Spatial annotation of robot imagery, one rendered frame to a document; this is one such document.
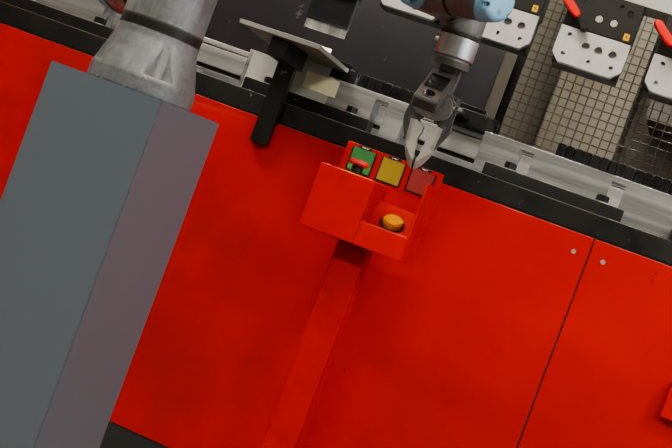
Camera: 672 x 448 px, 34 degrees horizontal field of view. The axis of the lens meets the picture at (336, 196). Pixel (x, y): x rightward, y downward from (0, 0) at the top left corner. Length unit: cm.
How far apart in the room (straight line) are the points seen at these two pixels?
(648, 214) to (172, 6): 122
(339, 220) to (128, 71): 65
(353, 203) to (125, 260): 62
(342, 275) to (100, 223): 70
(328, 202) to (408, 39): 107
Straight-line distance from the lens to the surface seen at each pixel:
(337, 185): 202
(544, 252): 226
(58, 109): 153
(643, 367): 227
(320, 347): 208
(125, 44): 153
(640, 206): 238
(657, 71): 240
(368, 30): 304
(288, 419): 211
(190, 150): 156
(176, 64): 152
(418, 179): 215
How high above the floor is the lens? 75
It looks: 1 degrees down
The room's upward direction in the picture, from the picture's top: 20 degrees clockwise
